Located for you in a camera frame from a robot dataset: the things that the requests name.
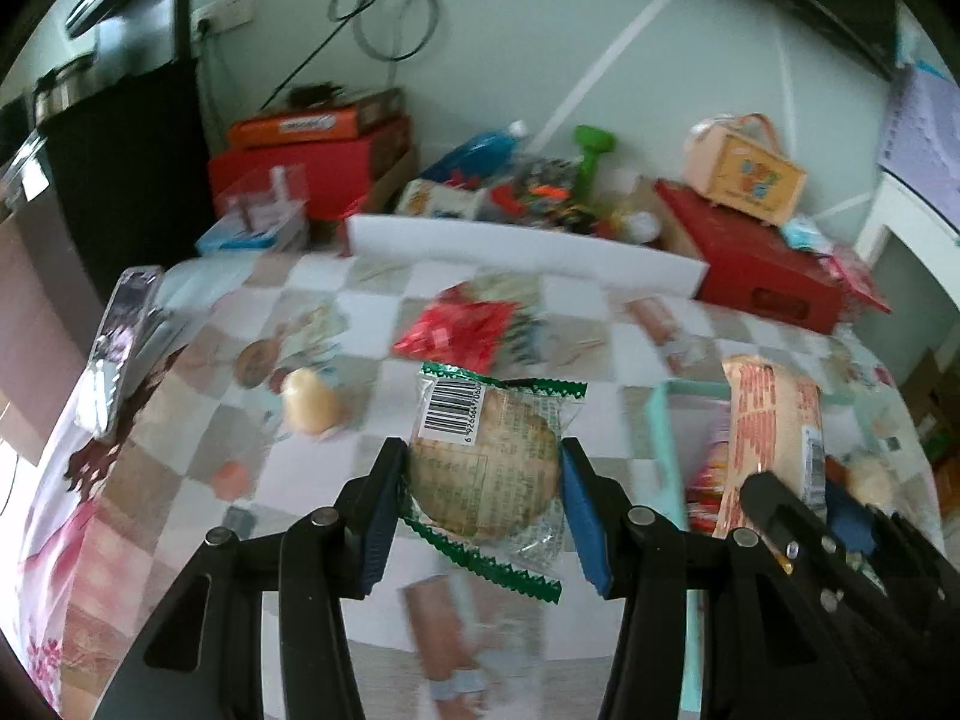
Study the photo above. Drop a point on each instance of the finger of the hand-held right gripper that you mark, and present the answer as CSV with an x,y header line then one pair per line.
x,y
787,525
851,517

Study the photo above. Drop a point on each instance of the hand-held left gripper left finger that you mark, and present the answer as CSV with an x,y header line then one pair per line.
x,y
379,532

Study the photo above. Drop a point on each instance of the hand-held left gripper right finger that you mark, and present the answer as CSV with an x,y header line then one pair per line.
x,y
589,532

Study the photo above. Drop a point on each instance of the round bun clear packet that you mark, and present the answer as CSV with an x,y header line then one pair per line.
x,y
874,480

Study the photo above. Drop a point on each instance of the pink snack packet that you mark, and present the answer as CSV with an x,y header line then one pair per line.
x,y
705,484

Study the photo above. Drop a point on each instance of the orange striped bread packet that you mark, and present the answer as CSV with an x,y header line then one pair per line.
x,y
772,420

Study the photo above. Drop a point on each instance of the round cake green-edged clear wrapper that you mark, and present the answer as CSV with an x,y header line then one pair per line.
x,y
487,465

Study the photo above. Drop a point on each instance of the shallow teal cardboard tray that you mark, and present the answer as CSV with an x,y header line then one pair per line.
x,y
660,427

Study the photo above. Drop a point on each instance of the cardboard boxes on floor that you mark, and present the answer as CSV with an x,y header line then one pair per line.
x,y
930,412

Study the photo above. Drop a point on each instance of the small round yellow pastry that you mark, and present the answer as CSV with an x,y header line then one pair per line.
x,y
311,401

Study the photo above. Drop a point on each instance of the red crinkly snack packet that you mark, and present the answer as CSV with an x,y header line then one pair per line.
x,y
457,334

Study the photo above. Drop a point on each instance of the flat pink red box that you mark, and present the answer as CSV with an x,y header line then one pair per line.
x,y
859,281

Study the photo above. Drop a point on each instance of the large red gift box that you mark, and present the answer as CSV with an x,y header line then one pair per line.
x,y
750,262

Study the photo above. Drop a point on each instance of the light blue wipes pack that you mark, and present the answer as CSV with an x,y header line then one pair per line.
x,y
806,235

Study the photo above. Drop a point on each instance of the white foam board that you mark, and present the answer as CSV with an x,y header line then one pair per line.
x,y
525,251

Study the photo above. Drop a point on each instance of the white shelf unit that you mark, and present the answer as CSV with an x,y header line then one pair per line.
x,y
892,217

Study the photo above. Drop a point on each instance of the white ball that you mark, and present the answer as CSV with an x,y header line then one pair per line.
x,y
643,226

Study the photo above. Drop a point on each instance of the silver foil packet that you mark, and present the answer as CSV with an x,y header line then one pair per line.
x,y
120,345

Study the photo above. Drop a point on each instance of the light blue packet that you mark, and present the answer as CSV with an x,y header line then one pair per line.
x,y
240,240

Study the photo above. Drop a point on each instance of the cream printed box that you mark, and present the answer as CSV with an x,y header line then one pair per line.
x,y
442,199

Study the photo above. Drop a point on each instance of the pile of colourful toys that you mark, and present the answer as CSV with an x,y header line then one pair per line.
x,y
540,195

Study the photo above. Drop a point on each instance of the clear plastic box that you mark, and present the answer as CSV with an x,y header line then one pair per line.
x,y
262,202

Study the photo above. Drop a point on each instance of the red cardboard box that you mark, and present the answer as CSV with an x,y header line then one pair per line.
x,y
330,172

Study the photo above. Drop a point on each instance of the green dumbbell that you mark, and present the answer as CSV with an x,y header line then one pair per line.
x,y
592,161

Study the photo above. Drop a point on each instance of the brown printed box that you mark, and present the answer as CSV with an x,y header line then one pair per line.
x,y
390,150

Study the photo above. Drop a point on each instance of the purple perforated basket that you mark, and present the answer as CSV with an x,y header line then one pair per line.
x,y
922,135

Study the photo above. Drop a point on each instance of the blue plastic bottle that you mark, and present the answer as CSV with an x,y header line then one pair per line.
x,y
480,150

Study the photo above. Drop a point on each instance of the orange cardboard box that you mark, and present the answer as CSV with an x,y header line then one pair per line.
x,y
292,127

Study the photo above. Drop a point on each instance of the dark brown box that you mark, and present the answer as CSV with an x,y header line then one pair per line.
x,y
379,109

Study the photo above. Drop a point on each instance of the black cabinet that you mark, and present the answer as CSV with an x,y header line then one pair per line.
x,y
127,165

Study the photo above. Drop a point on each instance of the steel pot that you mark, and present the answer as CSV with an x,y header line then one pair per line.
x,y
64,86

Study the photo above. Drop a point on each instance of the white wall socket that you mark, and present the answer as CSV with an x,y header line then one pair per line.
x,y
225,11

